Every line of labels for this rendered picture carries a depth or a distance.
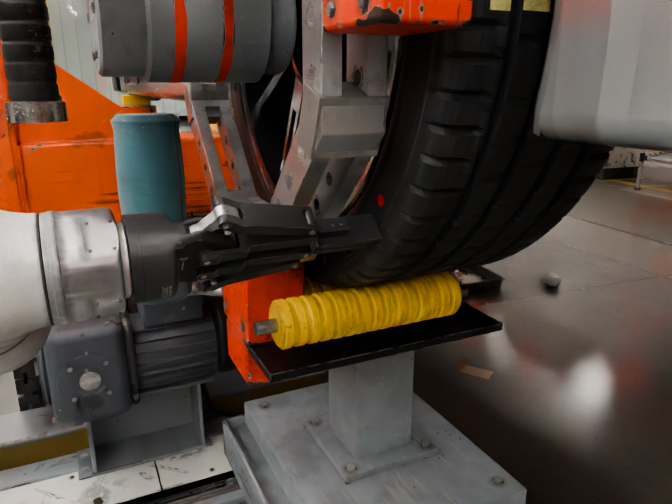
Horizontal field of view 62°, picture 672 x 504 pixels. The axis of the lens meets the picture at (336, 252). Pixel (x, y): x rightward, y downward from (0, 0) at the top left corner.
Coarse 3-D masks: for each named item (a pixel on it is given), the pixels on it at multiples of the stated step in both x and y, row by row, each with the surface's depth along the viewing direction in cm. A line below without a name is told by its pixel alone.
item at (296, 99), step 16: (400, 48) 49; (400, 64) 50; (272, 80) 84; (288, 80) 82; (256, 96) 91; (272, 96) 87; (288, 96) 94; (256, 112) 91; (272, 112) 92; (288, 112) 93; (256, 128) 90; (272, 128) 91; (288, 128) 81; (256, 144) 89; (272, 144) 90; (288, 144) 82; (272, 160) 88; (272, 176) 85; (368, 176) 57; (272, 192) 84; (352, 192) 61
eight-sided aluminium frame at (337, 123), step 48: (336, 48) 44; (384, 48) 46; (192, 96) 88; (336, 96) 45; (384, 96) 47; (240, 144) 87; (336, 144) 47; (240, 192) 82; (288, 192) 54; (336, 192) 54
